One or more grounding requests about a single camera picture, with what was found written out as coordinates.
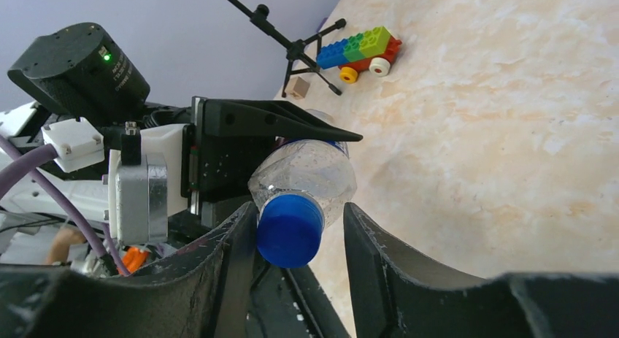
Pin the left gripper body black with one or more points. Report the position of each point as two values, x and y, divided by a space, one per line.
223 144

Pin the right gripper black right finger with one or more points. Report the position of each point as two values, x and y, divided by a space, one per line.
397 291

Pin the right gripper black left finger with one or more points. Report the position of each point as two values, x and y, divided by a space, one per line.
202 290

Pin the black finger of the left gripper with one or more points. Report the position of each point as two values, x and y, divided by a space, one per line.
272 118

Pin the clear bottle blue label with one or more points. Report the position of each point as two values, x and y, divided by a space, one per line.
318 170

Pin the blue bottle cap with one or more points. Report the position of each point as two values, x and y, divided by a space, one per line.
290 230

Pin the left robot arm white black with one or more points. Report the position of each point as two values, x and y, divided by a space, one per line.
80 71

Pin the wooden cube near tripod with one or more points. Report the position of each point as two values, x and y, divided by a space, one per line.
297 88

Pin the toy brick car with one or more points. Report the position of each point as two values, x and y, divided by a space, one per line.
374 51

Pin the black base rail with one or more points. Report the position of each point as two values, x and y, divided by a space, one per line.
289 303

